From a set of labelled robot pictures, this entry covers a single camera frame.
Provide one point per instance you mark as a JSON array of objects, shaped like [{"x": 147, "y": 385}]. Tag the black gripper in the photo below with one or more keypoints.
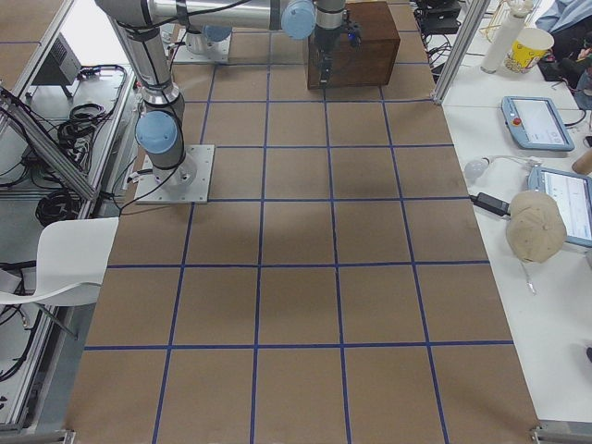
[{"x": 325, "y": 43}]

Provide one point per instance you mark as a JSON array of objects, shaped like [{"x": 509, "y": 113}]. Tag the dark wooden drawer box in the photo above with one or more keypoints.
[{"x": 371, "y": 63}]

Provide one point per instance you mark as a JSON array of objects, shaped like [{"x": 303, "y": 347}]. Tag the white cardboard tube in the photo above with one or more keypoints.
[{"x": 506, "y": 24}]

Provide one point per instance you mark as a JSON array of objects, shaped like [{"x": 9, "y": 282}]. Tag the white light bulb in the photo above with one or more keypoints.
[{"x": 476, "y": 168}]

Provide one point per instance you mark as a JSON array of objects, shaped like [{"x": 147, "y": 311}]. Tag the yellow popcorn bucket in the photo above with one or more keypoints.
[{"x": 529, "y": 47}]

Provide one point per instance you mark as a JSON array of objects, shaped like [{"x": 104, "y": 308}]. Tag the blue teach pendant far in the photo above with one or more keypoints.
[{"x": 535, "y": 124}]

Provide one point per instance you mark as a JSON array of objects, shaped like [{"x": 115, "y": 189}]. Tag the blue teach pendant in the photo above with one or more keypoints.
[
  {"x": 535, "y": 124},
  {"x": 572, "y": 193}
]

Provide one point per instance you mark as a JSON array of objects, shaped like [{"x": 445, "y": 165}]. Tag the black power adapter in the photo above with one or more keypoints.
[{"x": 491, "y": 204}]

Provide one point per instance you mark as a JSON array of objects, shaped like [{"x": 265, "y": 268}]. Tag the grey control box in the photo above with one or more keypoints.
[{"x": 60, "y": 67}]

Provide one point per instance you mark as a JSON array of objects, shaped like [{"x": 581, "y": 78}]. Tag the beige baseball cap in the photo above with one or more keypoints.
[{"x": 536, "y": 230}]

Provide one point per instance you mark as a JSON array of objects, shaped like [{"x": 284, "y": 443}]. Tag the blue teach pendant near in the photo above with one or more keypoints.
[{"x": 572, "y": 193}]

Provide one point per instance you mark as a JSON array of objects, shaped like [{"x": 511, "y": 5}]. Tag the white plastic chair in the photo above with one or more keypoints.
[{"x": 71, "y": 261}]

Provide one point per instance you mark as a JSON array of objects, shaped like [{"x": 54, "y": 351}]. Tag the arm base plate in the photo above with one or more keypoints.
[
  {"x": 188, "y": 184},
  {"x": 217, "y": 54}
]

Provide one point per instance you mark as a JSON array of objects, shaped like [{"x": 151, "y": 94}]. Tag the aluminium frame post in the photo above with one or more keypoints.
[{"x": 476, "y": 11}]

